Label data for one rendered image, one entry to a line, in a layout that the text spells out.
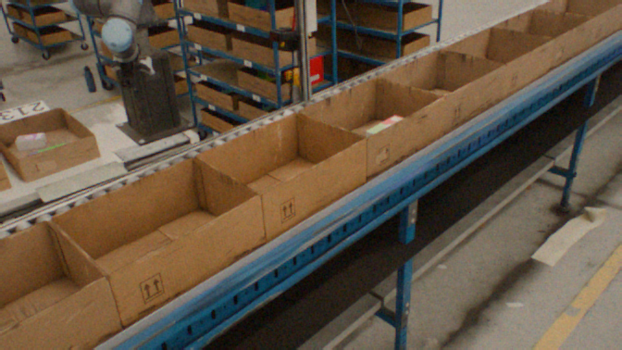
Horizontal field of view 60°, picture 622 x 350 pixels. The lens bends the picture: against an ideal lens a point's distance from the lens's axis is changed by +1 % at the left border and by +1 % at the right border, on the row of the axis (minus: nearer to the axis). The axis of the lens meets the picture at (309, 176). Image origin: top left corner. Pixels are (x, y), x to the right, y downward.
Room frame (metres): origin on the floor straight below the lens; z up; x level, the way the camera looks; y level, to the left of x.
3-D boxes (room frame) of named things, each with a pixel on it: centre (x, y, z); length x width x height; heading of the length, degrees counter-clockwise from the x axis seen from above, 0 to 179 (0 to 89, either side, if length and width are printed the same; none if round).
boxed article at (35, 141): (2.01, 1.13, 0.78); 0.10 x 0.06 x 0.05; 102
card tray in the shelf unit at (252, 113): (3.11, 0.18, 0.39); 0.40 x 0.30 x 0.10; 43
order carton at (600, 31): (2.65, -1.36, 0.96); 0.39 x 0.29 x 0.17; 133
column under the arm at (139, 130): (2.15, 0.66, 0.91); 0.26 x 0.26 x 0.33; 37
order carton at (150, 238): (1.06, 0.36, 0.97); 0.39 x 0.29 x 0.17; 133
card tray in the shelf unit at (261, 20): (3.11, 0.17, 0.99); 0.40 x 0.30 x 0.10; 39
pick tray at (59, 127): (1.95, 1.05, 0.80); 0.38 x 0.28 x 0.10; 39
